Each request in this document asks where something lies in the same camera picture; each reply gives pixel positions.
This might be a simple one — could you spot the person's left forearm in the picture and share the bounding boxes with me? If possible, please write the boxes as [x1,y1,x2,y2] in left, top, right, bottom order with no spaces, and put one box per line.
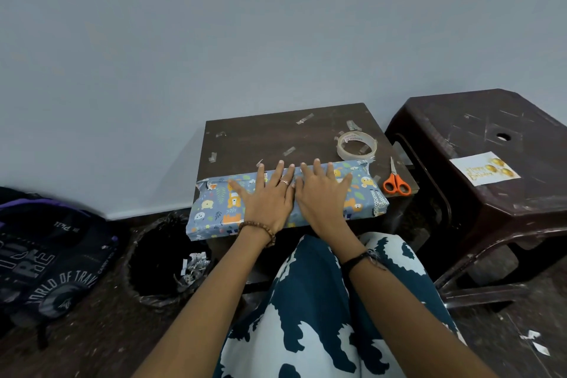
[132,231,275,378]

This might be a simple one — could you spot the brown plastic stool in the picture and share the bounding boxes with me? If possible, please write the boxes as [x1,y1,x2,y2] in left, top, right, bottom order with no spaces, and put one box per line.
[384,89,567,310]

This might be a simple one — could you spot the clear tape roll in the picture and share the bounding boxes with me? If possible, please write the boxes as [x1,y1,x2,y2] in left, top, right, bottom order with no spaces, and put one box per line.
[336,131,379,164]

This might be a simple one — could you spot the person's left hand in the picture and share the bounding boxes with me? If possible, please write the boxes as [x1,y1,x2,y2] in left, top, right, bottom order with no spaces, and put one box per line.
[228,160,296,237]

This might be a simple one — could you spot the brown beaded bracelet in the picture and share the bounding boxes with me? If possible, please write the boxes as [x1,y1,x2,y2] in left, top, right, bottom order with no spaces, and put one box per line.
[238,220,277,249]

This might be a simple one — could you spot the person's right hand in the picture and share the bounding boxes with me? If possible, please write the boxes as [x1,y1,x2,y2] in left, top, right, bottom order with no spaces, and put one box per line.
[294,158,354,242]

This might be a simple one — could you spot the crumpled paper scraps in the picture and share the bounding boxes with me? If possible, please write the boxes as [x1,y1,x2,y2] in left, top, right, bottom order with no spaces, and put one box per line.
[179,251,211,288]

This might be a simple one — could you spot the happy birthday card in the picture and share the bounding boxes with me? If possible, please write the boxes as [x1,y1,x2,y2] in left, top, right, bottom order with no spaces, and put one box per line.
[449,151,522,187]

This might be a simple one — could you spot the black purple backpack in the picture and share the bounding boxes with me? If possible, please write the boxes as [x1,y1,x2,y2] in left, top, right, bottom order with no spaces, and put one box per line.
[0,187,120,350]

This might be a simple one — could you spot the person's right forearm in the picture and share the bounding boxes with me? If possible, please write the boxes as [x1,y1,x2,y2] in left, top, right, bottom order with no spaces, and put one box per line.
[323,231,499,378]

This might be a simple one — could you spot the teal white patterned trousers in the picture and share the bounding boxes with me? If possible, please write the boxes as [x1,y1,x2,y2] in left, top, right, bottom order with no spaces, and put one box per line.
[212,231,468,378]

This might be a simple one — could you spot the orange handled scissors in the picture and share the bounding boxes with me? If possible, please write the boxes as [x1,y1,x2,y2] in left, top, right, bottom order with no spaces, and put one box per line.
[382,157,413,197]

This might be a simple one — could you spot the small dark wooden table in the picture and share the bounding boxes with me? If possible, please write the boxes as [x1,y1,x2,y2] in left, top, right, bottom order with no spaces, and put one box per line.
[193,103,421,268]

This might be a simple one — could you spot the black thread bracelet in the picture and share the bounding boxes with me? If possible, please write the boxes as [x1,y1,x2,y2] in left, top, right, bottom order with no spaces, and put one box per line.
[341,249,386,279]

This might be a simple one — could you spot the black lined trash bin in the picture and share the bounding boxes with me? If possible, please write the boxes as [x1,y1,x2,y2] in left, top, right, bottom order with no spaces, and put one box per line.
[123,211,213,310]

